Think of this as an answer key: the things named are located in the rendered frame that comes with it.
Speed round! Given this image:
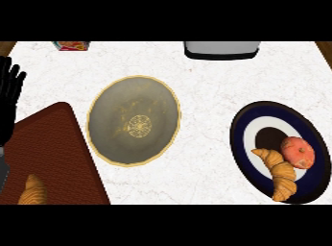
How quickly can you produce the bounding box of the navy and white plate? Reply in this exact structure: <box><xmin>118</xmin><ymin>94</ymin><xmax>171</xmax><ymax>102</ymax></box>
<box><xmin>228</xmin><ymin>100</ymin><xmax>332</xmax><ymax>205</ymax></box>

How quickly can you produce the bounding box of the grey gold-rimmed bowl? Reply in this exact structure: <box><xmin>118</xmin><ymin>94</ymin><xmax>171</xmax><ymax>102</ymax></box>
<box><xmin>85</xmin><ymin>75</ymin><xmax>182</xmax><ymax>168</ymax></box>

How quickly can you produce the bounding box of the golden croissant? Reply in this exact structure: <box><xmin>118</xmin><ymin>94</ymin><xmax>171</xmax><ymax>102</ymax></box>
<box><xmin>250</xmin><ymin>147</ymin><xmax>299</xmax><ymax>203</ymax></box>
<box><xmin>17</xmin><ymin>173</ymin><xmax>48</xmax><ymax>206</ymax></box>

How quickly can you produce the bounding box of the brown woven placemat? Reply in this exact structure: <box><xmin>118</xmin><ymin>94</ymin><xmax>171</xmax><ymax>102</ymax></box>
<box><xmin>0</xmin><ymin>101</ymin><xmax>112</xmax><ymax>206</ymax></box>

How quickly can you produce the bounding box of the red printed box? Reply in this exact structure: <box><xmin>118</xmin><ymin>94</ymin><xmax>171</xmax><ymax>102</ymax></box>
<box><xmin>51</xmin><ymin>41</ymin><xmax>92</xmax><ymax>52</ymax></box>

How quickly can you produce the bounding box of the white and black appliance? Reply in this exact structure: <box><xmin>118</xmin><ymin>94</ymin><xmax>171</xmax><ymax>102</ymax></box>
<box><xmin>182</xmin><ymin>41</ymin><xmax>260</xmax><ymax>61</ymax></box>

